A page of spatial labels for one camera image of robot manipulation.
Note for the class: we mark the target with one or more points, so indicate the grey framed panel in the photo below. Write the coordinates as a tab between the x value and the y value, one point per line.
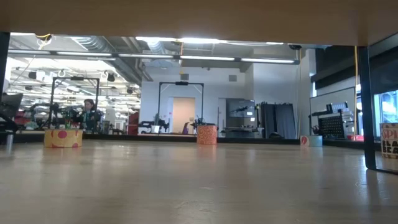
329	96

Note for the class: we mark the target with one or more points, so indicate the dark computer monitor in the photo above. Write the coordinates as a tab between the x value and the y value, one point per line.
11	105

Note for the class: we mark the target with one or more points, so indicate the background black robot arm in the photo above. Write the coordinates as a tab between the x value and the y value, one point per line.
197	122
146	126

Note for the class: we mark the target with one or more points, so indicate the red box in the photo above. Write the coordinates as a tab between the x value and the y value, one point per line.
353	137

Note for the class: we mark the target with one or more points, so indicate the black frame rig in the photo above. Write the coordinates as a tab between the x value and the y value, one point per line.
182	83
76	78

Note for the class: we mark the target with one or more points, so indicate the black ceiling camera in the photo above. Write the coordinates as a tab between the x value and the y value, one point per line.
294	47

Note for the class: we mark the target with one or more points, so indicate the dark grey cabinet with screen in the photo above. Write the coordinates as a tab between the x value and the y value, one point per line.
241	112

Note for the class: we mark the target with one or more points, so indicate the dark grey folding partition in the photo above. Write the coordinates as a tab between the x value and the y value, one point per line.
280	121

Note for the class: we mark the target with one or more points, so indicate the red cabinet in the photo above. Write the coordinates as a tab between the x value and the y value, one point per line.
134	123

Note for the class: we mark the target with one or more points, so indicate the grey wall vent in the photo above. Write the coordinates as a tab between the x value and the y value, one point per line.
184	77
232	78

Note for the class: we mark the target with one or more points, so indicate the black aluminium table frame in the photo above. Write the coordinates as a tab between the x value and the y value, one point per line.
155	137

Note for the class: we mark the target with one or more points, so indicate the black pegboard cart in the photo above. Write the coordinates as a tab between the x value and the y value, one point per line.
331	126

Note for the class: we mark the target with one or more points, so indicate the grey metal post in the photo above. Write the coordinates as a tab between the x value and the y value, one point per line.
9	141

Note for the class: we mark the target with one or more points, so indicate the wooden shelf with black legs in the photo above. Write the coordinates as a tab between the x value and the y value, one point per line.
199	18

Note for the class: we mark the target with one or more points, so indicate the orange patterned can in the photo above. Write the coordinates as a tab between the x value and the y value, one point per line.
206	135

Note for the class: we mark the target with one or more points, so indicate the long ceiling light bar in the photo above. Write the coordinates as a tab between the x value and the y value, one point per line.
146	56

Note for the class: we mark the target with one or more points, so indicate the person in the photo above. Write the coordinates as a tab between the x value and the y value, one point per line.
90	116

